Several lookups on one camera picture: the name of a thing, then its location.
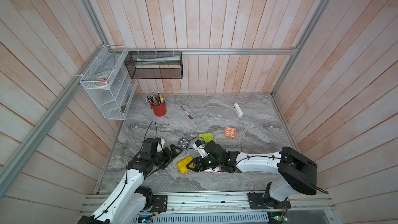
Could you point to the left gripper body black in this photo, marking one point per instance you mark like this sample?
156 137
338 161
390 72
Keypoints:
161 158

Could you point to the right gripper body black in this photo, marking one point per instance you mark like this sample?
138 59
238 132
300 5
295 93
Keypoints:
210 164

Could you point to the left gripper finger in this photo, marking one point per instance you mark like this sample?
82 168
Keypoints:
166 161
176 151

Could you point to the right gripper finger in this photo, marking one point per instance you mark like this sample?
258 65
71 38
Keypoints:
197 162
196 168

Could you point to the round dark blue pillbox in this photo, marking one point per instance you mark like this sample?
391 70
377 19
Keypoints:
183 143

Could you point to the yellow lid white pillbox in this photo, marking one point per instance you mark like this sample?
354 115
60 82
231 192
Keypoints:
182 165

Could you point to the green lid white pillbox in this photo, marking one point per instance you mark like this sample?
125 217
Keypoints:
206 137

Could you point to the orange small pillbox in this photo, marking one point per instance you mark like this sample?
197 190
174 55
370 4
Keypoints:
230 132

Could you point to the pink pillbox clear lid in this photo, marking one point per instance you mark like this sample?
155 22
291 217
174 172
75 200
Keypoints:
214 170

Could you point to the blue pillbox clear lid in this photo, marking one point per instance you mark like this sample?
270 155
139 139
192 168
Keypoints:
233 148

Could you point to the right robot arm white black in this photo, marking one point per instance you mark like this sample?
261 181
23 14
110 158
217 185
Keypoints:
298 174

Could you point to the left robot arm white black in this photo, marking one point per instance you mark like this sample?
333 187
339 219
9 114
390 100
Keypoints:
130 197

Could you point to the red pen cup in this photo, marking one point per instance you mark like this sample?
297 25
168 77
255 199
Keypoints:
159 110

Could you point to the white rectangular case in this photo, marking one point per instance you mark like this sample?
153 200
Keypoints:
238 110

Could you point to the tape roll on shelf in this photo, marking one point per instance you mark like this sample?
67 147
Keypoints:
103 81

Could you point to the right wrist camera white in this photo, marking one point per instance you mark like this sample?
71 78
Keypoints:
199 146

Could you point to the brown handled screwdriver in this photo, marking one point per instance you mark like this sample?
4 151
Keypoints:
187 113

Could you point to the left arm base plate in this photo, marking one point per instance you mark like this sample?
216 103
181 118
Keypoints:
157 203

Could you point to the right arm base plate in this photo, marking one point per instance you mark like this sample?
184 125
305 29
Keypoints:
264 201

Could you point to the white wire shelf rack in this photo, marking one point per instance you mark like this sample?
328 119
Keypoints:
112 102

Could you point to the black mesh wall basket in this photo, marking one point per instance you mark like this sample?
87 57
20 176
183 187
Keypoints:
154 65

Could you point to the aluminium front rail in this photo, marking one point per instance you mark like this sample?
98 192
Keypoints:
236 201

